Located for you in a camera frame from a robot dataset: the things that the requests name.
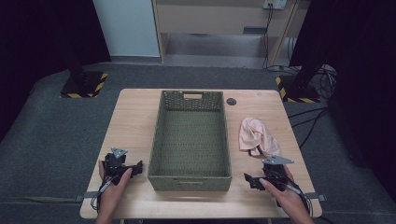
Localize right hand-held gripper cable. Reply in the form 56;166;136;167
270;169;314;217

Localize left hand-held gripper cable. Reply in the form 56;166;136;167
90;175;120;215

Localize black striped stand base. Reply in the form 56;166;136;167
59;59;109;99
275;59;325;104

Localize pink cloth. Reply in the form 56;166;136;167
238;117;281;158

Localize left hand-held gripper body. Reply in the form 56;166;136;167
102;147;135;187

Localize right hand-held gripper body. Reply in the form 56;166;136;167
261;155;295;192

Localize white panel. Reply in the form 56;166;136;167
92;0;162;58

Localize wooden cabinet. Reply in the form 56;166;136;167
151;0;311;67

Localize black floor cables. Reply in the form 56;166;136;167
261;3;339;150

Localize black curtain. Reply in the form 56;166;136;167
289;0;396;203
0;0;112;138

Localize person's right hand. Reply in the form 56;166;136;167
259;164;312;218

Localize grey strap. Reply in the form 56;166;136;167
74;190;100;203
304;191;328;203

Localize person's left hand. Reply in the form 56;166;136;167
98;160;134;216

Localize white power strip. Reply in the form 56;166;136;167
262;0;288;10

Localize hand-held gripper cable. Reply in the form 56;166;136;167
90;175;120;215
270;169;314;217

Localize green woven basket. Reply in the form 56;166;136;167
147;90;233;192

